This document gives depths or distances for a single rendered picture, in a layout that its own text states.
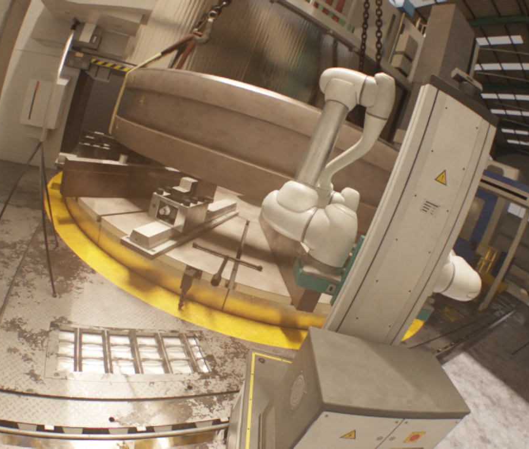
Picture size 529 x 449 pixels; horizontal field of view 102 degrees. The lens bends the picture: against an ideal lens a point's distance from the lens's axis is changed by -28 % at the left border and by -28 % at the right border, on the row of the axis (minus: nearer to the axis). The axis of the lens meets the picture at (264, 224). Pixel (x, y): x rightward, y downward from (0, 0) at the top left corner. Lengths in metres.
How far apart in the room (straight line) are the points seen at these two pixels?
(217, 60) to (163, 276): 3.90
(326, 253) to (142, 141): 2.40
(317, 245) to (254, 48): 4.82
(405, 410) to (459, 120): 0.94
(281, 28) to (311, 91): 1.43
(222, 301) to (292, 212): 1.40
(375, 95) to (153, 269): 2.03
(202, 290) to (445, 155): 1.93
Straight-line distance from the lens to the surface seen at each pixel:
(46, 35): 4.38
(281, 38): 5.92
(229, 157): 2.55
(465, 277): 1.42
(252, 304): 2.38
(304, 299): 2.16
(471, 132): 1.17
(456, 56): 7.69
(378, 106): 1.26
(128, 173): 3.34
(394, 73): 7.79
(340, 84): 1.26
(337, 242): 1.09
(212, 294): 2.37
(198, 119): 2.86
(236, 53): 5.48
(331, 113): 1.23
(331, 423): 0.84
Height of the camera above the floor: 1.34
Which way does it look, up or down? 15 degrees down
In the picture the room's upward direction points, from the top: 20 degrees clockwise
